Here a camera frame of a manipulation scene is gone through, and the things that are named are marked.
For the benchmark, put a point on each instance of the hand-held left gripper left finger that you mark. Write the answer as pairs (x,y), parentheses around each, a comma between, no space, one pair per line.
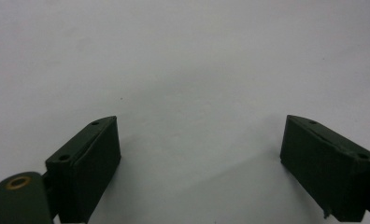
(86,168)

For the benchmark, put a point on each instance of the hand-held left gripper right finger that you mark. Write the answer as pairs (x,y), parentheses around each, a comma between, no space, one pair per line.
(326,165)

